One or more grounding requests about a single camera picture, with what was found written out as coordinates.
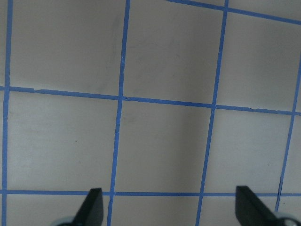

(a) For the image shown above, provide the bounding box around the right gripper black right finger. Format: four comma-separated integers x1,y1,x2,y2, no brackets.
236,186,282,226

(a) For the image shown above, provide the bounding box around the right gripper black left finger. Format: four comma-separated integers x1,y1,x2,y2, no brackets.
72,188,104,226

